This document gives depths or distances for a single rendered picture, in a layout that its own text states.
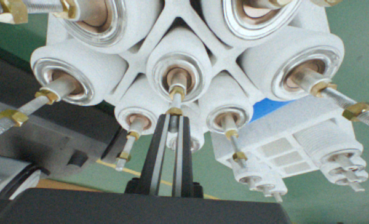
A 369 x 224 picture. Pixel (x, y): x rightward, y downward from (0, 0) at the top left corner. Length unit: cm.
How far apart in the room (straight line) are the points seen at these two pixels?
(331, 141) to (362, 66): 34
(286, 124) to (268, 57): 29
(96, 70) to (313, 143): 52
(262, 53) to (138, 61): 21
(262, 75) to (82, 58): 25
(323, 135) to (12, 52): 96
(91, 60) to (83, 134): 33
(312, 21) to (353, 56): 40
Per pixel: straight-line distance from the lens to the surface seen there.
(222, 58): 24
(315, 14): 29
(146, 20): 20
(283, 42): 22
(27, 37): 64
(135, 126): 22
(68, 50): 23
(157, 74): 17
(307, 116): 47
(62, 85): 23
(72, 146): 53
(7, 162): 75
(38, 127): 55
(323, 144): 46
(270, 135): 46
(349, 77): 73
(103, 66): 24
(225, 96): 21
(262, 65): 21
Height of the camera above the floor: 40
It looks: 48 degrees down
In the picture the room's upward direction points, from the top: 178 degrees counter-clockwise
